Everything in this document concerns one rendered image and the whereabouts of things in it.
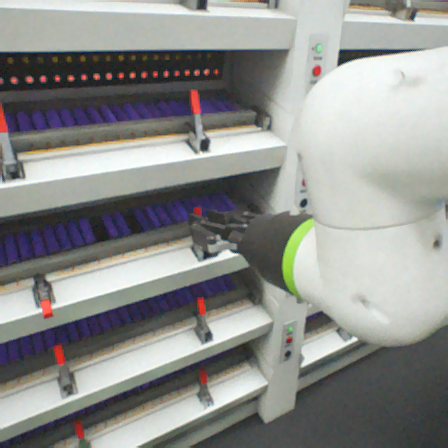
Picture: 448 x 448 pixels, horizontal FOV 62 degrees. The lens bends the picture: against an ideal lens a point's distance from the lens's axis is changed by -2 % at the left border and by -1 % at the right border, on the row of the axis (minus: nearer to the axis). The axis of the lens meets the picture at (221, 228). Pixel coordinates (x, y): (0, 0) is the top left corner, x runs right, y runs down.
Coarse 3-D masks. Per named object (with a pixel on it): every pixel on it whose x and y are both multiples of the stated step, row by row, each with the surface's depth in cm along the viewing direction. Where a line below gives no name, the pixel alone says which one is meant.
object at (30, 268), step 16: (240, 208) 76; (176, 224) 70; (112, 240) 64; (128, 240) 65; (144, 240) 66; (160, 240) 68; (48, 256) 59; (64, 256) 60; (80, 256) 61; (96, 256) 63; (128, 256) 64; (0, 272) 56; (16, 272) 57; (32, 272) 58; (48, 272) 60
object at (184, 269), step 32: (256, 192) 77; (96, 224) 70; (160, 256) 66; (192, 256) 67; (224, 256) 69; (0, 288) 56; (64, 288) 58; (96, 288) 59; (128, 288) 61; (160, 288) 65; (0, 320) 52; (32, 320) 55; (64, 320) 58
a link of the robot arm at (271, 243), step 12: (276, 216) 43; (288, 216) 41; (300, 216) 40; (312, 216) 40; (264, 228) 42; (276, 228) 41; (288, 228) 39; (264, 240) 41; (276, 240) 39; (288, 240) 38; (264, 252) 41; (276, 252) 39; (264, 264) 41; (276, 264) 39; (264, 276) 43; (276, 276) 40; (288, 288) 39; (300, 300) 44
